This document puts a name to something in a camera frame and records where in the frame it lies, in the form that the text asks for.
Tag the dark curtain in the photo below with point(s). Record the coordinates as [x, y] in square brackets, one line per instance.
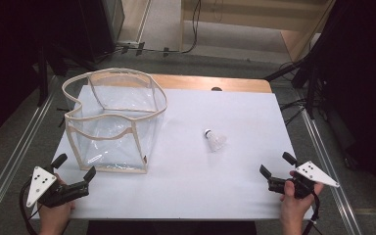
[362, 81]
[6, 65]

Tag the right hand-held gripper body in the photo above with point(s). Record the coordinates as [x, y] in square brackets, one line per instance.
[306, 182]

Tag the white shuttlecock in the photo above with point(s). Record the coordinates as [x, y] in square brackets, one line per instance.
[216, 142]

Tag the black cabinet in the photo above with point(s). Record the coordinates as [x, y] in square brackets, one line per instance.
[93, 29]

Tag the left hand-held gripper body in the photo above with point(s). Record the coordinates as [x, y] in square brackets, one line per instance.
[39, 184]

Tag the metal floor rail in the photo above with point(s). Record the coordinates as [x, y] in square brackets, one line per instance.
[328, 166]
[13, 158]

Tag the white table cover sheet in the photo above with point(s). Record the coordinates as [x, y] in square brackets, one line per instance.
[209, 186]

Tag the person's left hand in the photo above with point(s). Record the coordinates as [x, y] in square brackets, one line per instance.
[55, 213]

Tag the person's right hand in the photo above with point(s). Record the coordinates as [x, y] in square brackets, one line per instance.
[293, 204]

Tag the clear storage bag beige trim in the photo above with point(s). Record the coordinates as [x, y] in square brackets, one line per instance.
[117, 145]

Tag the black metal stand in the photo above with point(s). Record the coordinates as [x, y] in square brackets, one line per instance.
[310, 88]

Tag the wooden shelf unit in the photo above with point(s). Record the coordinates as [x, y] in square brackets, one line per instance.
[241, 14]

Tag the person's dark lap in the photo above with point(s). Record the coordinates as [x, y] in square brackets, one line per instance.
[173, 228]

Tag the black upright post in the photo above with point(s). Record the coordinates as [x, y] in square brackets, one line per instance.
[42, 78]

